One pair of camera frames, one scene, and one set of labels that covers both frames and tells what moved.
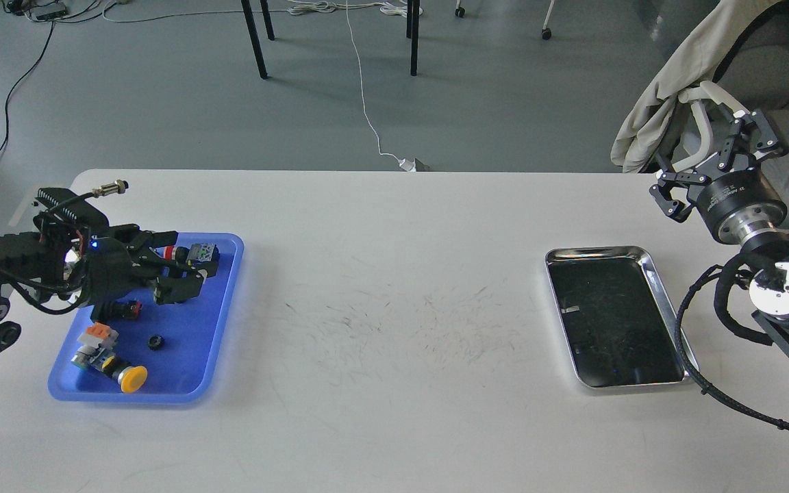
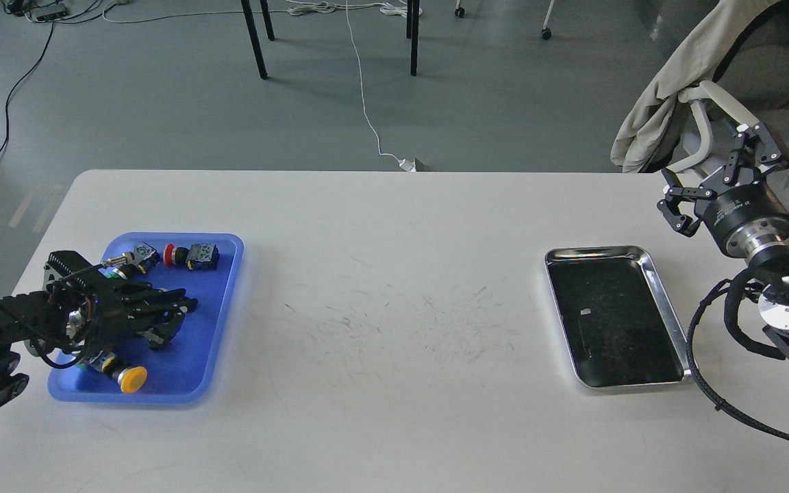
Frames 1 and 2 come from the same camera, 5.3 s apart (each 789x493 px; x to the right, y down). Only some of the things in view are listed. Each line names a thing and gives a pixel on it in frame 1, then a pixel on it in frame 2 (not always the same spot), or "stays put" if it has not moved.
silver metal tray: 618,323 stays put
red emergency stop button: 205,255 stays put
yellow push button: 131,379 stays put
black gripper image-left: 108,274 -> 101,329
